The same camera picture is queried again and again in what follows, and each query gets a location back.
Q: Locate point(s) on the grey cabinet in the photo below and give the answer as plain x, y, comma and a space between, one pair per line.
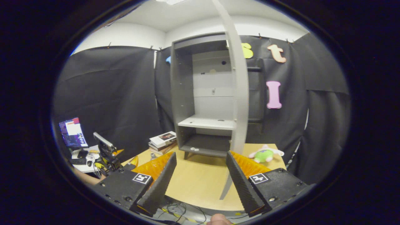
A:
182, 93

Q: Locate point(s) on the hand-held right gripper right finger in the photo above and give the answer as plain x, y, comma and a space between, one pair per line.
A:
242, 186

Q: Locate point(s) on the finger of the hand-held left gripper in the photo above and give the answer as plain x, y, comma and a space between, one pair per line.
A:
132, 162

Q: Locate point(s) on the green and pink plush toy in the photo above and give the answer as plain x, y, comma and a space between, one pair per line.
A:
265, 155

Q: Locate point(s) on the white side desk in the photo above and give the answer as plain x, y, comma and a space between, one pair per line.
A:
93, 149

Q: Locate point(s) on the grey cabinet door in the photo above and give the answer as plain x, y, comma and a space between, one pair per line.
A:
240, 109

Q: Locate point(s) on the white picture book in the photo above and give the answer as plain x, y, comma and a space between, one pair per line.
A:
162, 137

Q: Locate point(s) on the small grey bottle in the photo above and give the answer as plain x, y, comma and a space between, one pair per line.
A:
152, 156

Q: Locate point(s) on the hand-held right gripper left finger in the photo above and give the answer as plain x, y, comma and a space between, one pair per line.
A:
159, 186

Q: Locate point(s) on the black desk device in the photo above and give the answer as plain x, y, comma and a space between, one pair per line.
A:
78, 161

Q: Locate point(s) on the computer monitor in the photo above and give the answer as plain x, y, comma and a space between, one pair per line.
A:
73, 132

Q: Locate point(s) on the black backdrop cloth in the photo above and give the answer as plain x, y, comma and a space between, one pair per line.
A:
109, 93

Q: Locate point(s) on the brown book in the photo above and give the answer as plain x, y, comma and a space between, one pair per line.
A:
163, 150

